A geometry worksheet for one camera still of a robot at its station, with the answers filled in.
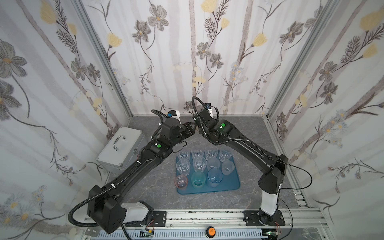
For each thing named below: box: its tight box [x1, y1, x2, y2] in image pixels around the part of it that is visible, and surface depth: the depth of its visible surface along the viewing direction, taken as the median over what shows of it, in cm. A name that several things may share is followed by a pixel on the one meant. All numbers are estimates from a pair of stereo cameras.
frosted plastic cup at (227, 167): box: [221, 160, 235, 176], surface depth 90 cm
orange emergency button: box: [205, 226, 216, 239], surface depth 65 cm
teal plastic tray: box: [176, 156, 241, 195], surface depth 88 cm
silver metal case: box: [96, 126, 145, 174], surface depth 84 cm
